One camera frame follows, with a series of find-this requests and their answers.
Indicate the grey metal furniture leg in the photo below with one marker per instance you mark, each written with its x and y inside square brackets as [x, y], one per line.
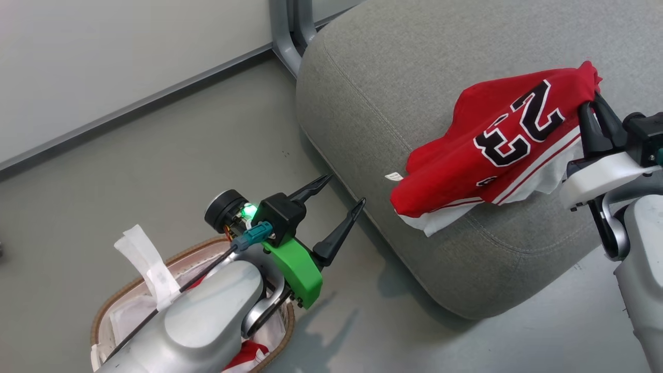
[290, 36]

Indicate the red white clothing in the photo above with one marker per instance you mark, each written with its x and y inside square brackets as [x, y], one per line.
[247, 357]

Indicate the small white seat label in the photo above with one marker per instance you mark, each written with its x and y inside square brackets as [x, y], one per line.
[394, 176]

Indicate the wicker laundry basket white liner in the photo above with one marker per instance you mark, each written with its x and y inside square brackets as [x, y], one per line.
[150, 264]

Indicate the red jersey with number 23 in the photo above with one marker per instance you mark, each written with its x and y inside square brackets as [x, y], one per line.
[481, 155]

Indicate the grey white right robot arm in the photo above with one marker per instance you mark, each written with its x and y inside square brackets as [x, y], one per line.
[642, 259]

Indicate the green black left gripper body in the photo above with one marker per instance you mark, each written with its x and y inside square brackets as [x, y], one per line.
[295, 264]

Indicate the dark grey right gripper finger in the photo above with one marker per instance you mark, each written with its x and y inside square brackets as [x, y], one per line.
[612, 124]
[590, 132]

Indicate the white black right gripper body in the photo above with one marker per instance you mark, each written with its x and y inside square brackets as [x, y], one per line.
[606, 178]

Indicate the brown rimmed laundry basket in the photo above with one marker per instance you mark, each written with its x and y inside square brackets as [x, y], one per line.
[282, 336]

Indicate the grey baseboard strip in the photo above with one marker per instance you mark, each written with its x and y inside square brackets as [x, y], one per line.
[129, 106]

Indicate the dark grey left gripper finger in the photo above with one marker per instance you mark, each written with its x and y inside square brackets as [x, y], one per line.
[311, 188]
[339, 233]

